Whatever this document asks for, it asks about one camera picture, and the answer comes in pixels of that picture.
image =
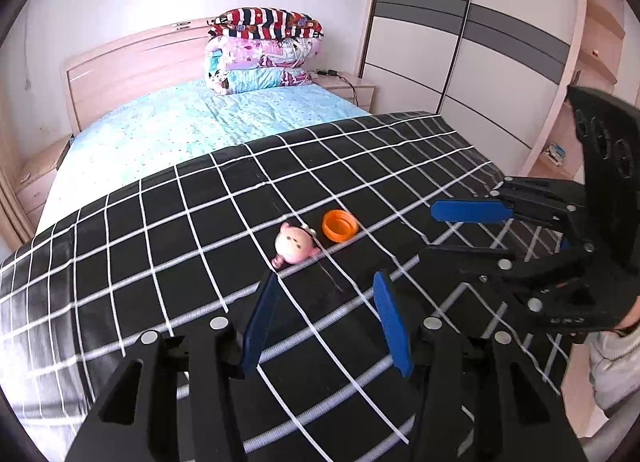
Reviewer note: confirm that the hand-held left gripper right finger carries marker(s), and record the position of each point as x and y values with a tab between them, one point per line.
392	322

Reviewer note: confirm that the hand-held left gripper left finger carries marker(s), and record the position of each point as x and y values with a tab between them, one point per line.
262	322

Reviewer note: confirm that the blue white box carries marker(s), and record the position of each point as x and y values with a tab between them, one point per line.
555	154

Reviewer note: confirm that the light wooden corner shelf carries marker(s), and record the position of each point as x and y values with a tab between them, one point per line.
600	16

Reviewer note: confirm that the light wooden curved panel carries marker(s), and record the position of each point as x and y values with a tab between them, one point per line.
12	181

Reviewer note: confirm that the orange bottle cap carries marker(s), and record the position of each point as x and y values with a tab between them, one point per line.
330	233

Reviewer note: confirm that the striped folded quilt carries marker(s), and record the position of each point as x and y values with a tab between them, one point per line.
265	24

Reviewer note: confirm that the light wooden headboard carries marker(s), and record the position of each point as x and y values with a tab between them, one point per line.
130	71

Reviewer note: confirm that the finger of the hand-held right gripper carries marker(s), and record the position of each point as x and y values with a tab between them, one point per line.
465	262
470	211

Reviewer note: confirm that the pink toy figure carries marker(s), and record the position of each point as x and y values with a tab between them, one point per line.
295	244

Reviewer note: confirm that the pink folded quilt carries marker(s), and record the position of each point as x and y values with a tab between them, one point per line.
260	54

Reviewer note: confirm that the blue floral folded quilt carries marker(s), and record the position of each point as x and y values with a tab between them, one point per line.
255	79

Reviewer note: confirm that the black white checked blanket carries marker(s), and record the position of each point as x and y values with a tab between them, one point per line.
150	252

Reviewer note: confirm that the light wooden nightstand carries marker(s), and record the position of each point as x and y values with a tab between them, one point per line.
360	91
40	176

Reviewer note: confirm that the white grey sliding wardrobe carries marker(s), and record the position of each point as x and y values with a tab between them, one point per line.
475	51

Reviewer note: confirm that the black power strip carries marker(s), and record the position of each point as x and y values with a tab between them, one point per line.
327	72

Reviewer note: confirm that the person's right forearm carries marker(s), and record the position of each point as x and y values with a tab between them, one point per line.
615	367

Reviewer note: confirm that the light blue bedsheet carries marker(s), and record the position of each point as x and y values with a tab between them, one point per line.
165	136

